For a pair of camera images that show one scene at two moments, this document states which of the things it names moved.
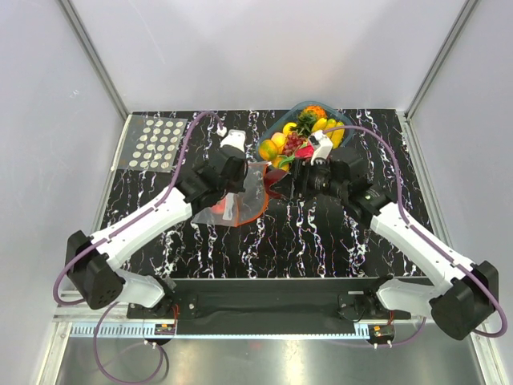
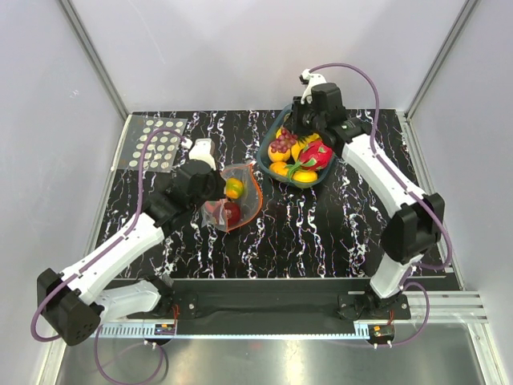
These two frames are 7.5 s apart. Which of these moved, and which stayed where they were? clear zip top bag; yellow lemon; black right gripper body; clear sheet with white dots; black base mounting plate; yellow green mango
Moved: clear zip top bag; yellow green mango; black right gripper body; yellow lemon
Stayed: black base mounting plate; clear sheet with white dots
